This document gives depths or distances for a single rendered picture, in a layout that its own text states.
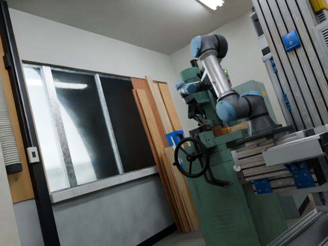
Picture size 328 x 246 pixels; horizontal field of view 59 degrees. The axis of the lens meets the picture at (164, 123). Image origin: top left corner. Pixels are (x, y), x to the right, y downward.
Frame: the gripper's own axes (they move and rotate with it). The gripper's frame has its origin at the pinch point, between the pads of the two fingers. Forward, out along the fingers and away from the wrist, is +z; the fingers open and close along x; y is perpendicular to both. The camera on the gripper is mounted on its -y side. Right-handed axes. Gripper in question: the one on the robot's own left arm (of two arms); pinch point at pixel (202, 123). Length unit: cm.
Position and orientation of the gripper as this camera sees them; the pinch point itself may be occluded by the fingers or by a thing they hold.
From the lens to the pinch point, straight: 219.6
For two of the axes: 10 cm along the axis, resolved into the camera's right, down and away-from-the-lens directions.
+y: 3.9, -5.2, 7.6
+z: 5.5, 8.0, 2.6
